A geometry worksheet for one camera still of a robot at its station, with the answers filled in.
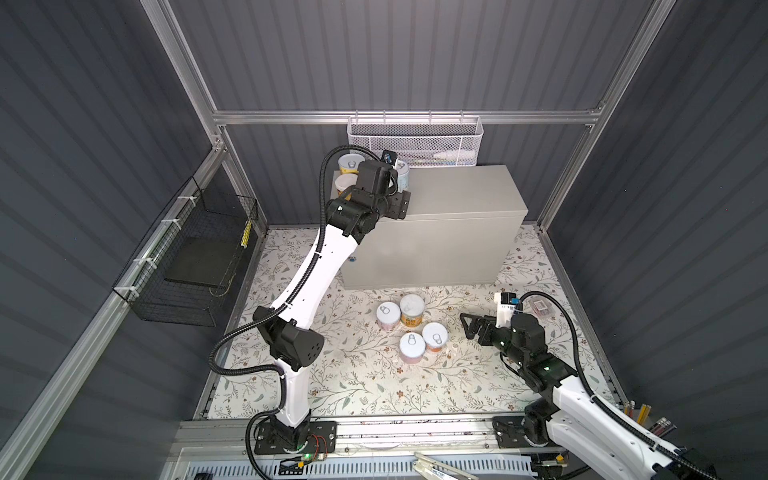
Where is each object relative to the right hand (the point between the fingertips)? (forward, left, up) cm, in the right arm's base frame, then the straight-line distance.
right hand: (476, 318), depth 82 cm
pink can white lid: (+4, +25, -6) cm, 26 cm away
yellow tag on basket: (+19, +65, +16) cm, 69 cm away
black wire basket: (+5, +76, +18) cm, 78 cm away
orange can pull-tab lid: (-3, +11, -5) cm, 13 cm away
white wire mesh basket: (+76, +12, +10) cm, 78 cm away
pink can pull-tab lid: (-6, +18, -6) cm, 20 cm away
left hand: (+22, +24, +27) cm, 42 cm away
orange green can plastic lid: (+4, +18, -3) cm, 19 cm away
